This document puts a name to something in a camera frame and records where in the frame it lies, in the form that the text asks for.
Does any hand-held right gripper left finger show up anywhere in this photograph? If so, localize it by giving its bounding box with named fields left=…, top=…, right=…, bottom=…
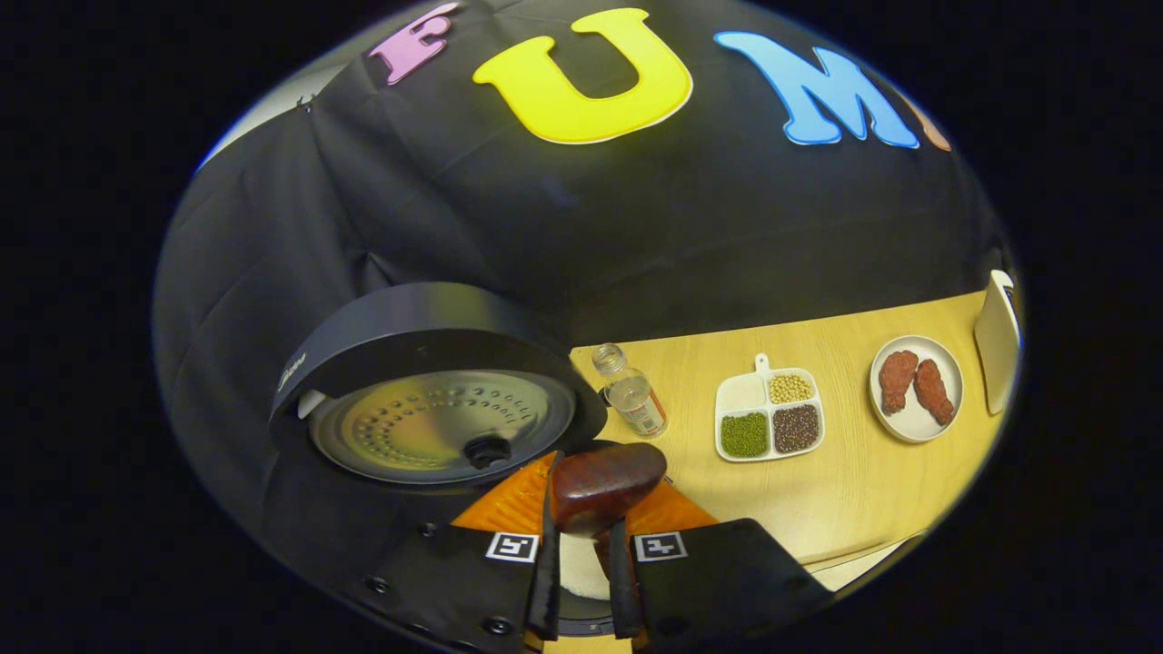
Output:
left=359, top=451, right=566, bottom=654

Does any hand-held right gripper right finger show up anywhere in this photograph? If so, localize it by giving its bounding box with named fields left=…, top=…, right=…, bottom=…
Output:
left=607, top=480, right=835, bottom=654

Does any white rice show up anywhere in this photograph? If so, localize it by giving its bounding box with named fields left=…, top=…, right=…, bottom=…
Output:
left=556, top=531, right=611, bottom=602

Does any brown wooden spoon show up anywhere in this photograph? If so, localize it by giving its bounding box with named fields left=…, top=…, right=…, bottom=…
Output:
left=550, top=442, right=669, bottom=582

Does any grey and cream rice cooker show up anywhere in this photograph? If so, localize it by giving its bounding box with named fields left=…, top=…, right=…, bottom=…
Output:
left=263, top=282, right=673, bottom=639

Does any small clear glass bottle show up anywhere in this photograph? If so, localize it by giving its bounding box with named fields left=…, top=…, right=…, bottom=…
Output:
left=592, top=343, right=669, bottom=439

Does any white divided dish with beans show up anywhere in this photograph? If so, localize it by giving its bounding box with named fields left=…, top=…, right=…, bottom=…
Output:
left=714, top=353, right=827, bottom=463

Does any brown meat piece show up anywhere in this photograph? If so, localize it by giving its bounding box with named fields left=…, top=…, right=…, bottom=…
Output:
left=878, top=350, right=919, bottom=416
left=913, top=359, right=957, bottom=427

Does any black backdrop cloth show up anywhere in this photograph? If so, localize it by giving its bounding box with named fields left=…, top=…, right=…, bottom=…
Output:
left=153, top=0, right=1009, bottom=546

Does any round white plate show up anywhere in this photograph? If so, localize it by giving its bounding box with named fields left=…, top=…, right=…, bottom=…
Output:
left=870, top=335, right=964, bottom=444

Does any white toaster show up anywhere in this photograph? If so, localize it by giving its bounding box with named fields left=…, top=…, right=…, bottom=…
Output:
left=973, top=270, right=1023, bottom=416

